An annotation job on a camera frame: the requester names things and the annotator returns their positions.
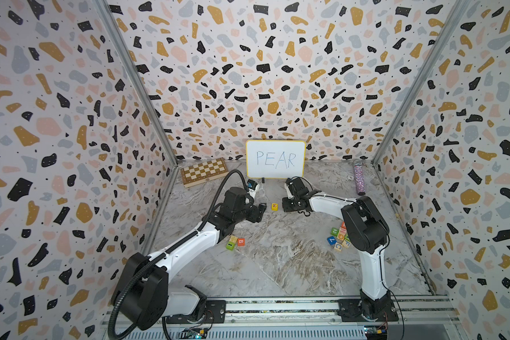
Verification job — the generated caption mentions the orange letter R block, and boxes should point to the orange letter R block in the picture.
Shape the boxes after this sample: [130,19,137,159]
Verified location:
[339,222,348,236]

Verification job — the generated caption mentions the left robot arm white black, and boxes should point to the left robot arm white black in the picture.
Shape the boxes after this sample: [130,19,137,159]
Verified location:
[108,187,266,339]

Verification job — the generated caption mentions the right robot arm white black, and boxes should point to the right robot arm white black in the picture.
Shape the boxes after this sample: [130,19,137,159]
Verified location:
[282,177,392,320]

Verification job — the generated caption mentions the green letter I block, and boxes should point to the green letter I block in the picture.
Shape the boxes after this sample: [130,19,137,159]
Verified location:
[225,241,237,251]

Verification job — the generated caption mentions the blue number 7 block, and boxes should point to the blue number 7 block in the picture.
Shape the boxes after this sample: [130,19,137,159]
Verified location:
[327,236,337,246]

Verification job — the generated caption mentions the wooden chessboard box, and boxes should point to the wooden chessboard box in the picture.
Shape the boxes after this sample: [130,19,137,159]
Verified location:
[181,158,229,188]

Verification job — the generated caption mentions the glittery purple tube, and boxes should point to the glittery purple tube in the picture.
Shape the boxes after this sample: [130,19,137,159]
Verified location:
[354,162,366,196]

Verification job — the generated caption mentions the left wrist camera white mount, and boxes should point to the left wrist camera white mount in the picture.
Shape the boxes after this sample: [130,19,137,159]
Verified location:
[246,179,259,199]

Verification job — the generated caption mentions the whiteboard with yellow frame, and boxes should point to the whiteboard with yellow frame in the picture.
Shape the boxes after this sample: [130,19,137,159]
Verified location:
[245,140,306,179]

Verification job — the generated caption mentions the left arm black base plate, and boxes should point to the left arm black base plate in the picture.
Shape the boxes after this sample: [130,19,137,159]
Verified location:
[165,300,227,326]

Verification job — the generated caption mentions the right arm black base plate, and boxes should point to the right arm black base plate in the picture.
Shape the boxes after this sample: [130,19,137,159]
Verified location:
[337,296,401,322]

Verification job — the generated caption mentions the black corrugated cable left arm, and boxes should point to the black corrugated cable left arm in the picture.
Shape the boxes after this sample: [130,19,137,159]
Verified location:
[107,169,249,340]

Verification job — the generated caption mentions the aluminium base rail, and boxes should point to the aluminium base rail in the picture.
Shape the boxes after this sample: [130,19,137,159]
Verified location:
[97,295,468,340]

